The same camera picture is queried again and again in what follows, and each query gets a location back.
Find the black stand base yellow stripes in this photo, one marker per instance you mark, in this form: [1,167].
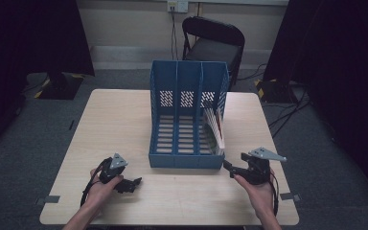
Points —
[274,91]

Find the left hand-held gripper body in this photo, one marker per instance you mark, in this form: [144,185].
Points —
[110,171]

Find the black folding chair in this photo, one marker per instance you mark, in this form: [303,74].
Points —
[215,44]

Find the grey tape strip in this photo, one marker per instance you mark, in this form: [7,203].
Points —
[290,196]
[48,199]

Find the person's right hand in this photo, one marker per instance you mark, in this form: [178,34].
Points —
[260,196]

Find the person's left hand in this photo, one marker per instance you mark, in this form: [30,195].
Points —
[100,193]

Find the blue plastic file rack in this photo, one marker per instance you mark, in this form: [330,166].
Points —
[185,127]

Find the white wall socket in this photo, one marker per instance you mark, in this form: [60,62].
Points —
[178,5]

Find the black curtain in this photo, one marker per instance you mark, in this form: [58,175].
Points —
[341,64]
[28,48]

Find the white book with green leaf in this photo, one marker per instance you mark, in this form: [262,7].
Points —
[215,127]

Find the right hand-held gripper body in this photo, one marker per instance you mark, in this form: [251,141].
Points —
[258,169]

